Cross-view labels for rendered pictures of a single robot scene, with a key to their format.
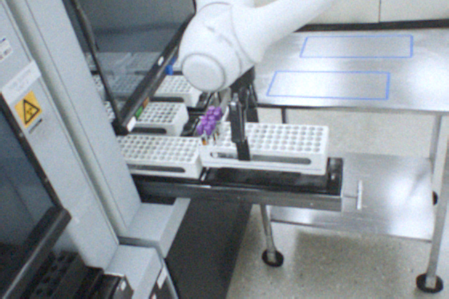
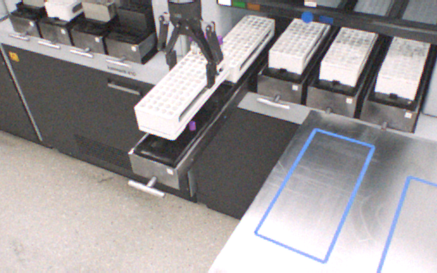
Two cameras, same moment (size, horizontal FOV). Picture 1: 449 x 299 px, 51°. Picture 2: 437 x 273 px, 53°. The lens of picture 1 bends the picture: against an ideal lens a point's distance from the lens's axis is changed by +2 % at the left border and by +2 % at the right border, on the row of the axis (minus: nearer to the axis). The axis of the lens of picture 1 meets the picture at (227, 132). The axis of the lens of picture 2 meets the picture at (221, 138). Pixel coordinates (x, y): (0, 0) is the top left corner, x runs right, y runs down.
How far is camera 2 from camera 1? 143 cm
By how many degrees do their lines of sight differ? 71
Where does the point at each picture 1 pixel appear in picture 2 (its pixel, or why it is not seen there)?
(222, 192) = not seen: hidden behind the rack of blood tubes
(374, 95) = (269, 225)
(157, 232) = not seen: hidden behind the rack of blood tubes
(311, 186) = (155, 139)
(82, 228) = (159, 10)
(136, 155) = (235, 34)
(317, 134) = (167, 112)
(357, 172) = not seen: outside the picture
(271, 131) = (191, 85)
